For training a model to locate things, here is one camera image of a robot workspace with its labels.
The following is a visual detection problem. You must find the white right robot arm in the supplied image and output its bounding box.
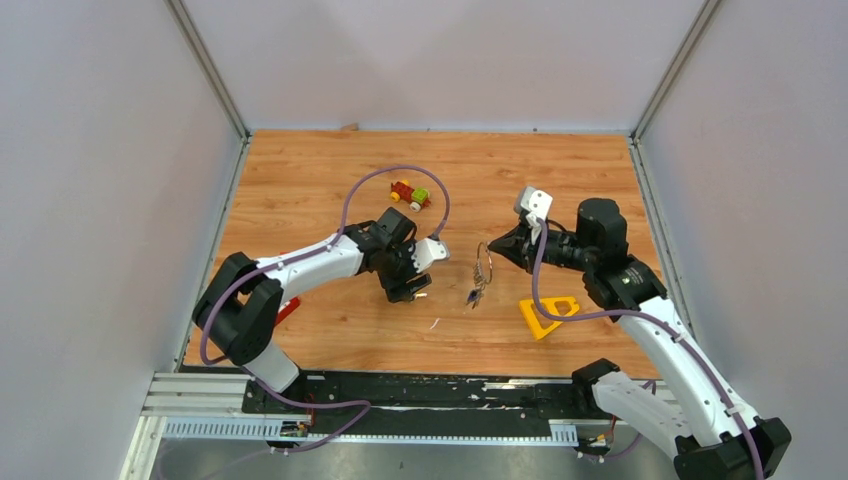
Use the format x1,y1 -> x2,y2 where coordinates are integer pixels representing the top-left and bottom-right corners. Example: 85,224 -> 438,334
488,187 -> 792,479

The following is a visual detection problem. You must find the large keyring with keys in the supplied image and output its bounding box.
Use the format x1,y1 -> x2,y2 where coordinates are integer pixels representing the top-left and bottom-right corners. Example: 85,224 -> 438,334
466,241 -> 494,309

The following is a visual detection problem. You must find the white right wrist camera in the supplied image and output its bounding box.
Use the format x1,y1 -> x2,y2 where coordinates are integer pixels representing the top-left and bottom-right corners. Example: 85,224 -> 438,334
514,186 -> 554,245

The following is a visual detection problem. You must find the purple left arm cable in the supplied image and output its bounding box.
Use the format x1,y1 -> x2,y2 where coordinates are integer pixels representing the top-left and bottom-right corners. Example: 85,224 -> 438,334
198,164 -> 453,367

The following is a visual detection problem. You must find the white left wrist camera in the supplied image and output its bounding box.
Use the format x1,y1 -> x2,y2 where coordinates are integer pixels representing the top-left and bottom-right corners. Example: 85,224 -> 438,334
411,237 -> 450,273

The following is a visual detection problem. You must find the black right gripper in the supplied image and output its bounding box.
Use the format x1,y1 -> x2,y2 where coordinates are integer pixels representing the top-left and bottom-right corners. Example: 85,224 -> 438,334
488,219 -> 595,275

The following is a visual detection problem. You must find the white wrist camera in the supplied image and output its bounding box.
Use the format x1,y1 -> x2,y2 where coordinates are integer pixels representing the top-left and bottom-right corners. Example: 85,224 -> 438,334
411,237 -> 450,273
514,186 -> 554,245

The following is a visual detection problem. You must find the yellow triangle block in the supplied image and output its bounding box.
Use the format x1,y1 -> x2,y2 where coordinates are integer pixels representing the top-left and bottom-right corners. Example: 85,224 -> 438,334
518,296 -> 580,341

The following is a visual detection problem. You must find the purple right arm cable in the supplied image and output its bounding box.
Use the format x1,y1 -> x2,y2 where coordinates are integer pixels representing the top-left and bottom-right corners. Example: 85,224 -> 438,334
531,221 -> 767,480

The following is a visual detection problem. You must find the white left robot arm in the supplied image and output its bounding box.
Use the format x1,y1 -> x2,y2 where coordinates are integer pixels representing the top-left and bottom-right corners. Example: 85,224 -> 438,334
192,207 -> 450,413

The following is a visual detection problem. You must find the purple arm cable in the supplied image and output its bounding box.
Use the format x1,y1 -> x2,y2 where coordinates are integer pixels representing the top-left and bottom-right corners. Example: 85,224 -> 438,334
531,221 -> 767,480
198,164 -> 453,367

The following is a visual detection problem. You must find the red lego brick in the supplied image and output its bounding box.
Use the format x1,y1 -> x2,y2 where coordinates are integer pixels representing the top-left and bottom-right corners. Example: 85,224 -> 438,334
274,297 -> 301,326

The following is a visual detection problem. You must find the red lego toy car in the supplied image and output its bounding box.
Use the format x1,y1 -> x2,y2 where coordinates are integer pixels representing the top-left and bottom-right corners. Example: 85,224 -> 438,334
389,180 -> 431,212

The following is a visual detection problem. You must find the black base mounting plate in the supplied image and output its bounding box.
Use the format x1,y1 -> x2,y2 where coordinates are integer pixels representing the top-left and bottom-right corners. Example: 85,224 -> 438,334
282,369 -> 612,421

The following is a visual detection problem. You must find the white slotted cable duct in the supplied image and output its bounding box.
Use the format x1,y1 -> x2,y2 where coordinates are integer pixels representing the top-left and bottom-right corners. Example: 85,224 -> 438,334
162,417 -> 580,446

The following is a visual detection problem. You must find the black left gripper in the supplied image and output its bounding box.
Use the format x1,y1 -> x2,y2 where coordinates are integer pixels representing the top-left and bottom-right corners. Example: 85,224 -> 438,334
379,239 -> 433,306

